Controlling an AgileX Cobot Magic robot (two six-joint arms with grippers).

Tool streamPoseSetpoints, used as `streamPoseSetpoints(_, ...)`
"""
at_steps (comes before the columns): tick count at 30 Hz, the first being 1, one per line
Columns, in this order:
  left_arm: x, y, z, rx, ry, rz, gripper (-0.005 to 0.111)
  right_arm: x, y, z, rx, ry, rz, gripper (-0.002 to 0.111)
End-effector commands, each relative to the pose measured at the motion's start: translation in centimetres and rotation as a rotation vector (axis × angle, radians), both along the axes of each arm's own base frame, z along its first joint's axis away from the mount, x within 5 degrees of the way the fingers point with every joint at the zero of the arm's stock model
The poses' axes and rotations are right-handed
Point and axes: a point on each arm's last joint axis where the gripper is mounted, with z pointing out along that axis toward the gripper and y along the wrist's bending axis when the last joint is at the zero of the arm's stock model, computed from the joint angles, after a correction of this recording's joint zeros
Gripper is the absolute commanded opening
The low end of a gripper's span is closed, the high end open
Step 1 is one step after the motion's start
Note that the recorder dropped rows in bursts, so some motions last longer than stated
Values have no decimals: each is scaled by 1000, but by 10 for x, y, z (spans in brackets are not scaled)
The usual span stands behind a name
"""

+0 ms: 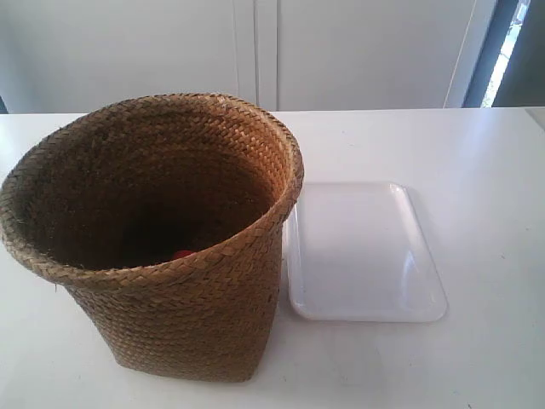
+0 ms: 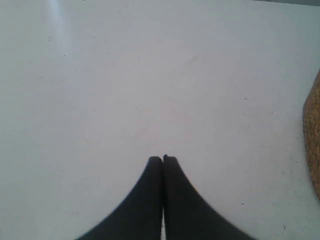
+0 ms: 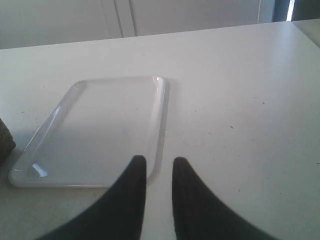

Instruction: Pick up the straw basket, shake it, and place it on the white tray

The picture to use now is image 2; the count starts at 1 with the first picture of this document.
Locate brown woven wicker basket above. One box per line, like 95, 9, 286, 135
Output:
302, 74, 320, 197

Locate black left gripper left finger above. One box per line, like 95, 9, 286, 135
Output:
80, 156, 163, 240

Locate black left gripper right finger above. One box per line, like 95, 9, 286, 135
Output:
162, 155, 252, 240

